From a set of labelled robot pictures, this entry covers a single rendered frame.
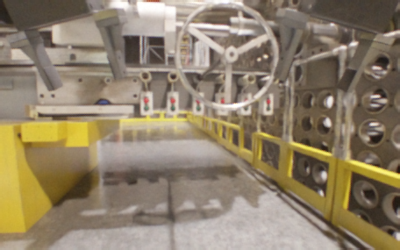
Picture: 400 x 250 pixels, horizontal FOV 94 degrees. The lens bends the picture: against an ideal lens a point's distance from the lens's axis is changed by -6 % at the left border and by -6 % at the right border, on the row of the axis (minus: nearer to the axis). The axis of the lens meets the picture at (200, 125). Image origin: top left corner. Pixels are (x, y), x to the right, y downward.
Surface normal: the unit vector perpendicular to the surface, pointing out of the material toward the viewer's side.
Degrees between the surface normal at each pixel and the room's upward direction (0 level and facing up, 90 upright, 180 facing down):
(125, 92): 90
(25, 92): 90
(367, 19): 113
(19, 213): 90
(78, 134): 90
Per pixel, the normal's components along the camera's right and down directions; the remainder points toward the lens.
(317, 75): 0.18, 0.11
